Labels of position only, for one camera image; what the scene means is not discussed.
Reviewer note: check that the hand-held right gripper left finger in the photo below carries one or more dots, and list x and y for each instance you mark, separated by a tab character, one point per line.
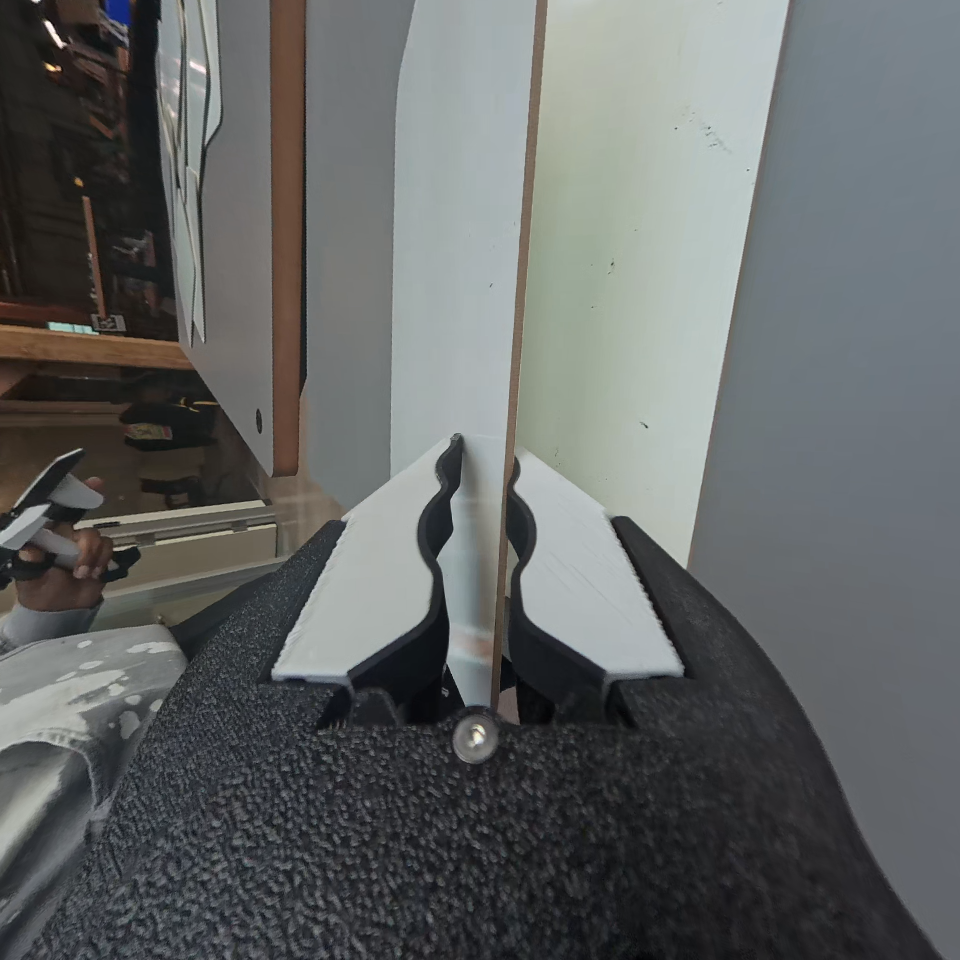
367	592

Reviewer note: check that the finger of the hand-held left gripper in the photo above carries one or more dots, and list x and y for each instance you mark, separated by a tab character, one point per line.
52	484
22	529

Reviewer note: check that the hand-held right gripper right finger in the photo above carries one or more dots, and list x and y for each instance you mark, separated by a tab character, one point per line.
592	592

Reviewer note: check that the stack of white panels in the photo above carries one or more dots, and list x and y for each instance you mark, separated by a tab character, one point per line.
637	300

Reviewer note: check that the white rounded board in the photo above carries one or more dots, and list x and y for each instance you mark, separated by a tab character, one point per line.
465	262

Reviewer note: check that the person's left forearm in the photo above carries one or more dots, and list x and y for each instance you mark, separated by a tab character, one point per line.
37	626

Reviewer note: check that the person's left hand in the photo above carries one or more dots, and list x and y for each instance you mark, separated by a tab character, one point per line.
64	589

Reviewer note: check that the black and white marker tag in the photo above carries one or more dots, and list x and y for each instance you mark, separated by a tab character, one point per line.
109	323

